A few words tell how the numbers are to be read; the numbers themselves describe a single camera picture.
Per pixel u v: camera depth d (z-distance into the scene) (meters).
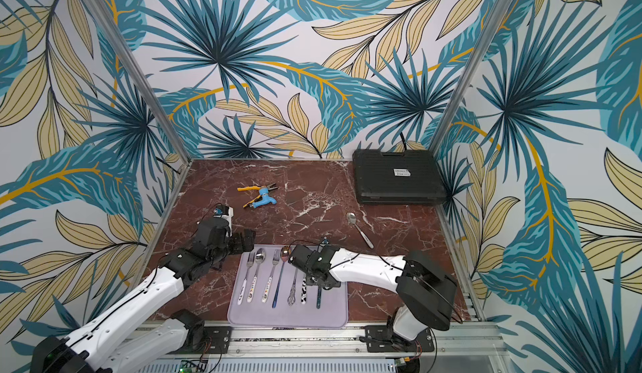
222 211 0.71
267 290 0.82
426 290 0.43
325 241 0.77
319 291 0.82
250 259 0.88
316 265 0.60
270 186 1.08
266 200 1.03
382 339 0.74
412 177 1.05
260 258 0.88
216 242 0.62
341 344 0.74
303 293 0.81
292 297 0.82
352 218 1.00
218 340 0.74
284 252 0.89
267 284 0.83
